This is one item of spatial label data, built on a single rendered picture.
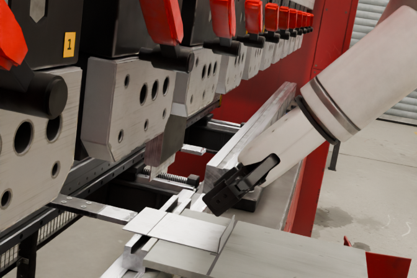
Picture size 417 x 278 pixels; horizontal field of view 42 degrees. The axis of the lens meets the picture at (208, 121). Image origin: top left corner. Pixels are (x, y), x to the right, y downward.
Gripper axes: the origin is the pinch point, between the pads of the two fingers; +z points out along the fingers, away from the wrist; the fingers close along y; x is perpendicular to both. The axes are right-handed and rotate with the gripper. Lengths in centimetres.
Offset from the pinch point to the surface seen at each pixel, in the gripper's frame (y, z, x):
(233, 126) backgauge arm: -132, 30, -3
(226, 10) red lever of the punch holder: 12.7, -17.2, -15.4
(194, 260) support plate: 7.6, 5.7, 3.4
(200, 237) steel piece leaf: 1.5, 6.2, 2.6
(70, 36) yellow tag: 37.7, -13.0, -16.4
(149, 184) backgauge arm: -56, 35, -7
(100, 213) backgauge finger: 2.1, 14.9, -8.2
